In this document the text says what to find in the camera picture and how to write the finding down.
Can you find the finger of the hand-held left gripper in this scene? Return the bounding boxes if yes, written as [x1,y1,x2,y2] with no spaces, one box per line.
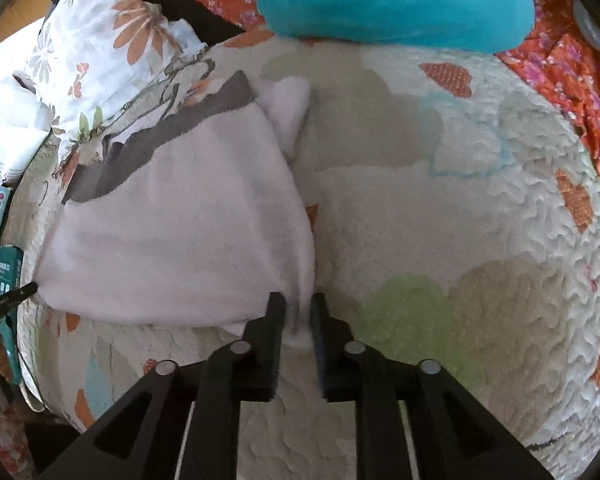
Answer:
[0,281,39,318]

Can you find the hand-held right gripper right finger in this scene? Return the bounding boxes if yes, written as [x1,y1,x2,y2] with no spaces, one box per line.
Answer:
[309,292,556,480]

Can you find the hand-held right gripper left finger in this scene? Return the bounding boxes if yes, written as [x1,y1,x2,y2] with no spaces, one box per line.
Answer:
[35,290,287,480]

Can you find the pale pink small garment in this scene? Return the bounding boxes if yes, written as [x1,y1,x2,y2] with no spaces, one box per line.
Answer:
[32,70,317,351]

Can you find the green box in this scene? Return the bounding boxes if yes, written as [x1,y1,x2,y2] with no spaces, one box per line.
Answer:
[0,245,27,386]

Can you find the white paper bag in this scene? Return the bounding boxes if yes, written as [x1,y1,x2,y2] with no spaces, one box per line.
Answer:
[0,30,53,186]

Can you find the floral white pillow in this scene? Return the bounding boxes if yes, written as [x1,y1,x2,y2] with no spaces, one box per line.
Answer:
[25,0,208,161]

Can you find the teal plush cushion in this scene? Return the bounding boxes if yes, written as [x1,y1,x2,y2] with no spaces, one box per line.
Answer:
[257,0,533,54]

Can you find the orange floral bed sheet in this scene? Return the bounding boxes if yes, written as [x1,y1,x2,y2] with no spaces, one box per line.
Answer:
[137,0,600,188]

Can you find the grey round object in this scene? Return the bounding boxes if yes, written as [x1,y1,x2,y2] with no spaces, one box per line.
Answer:
[572,0,600,54]

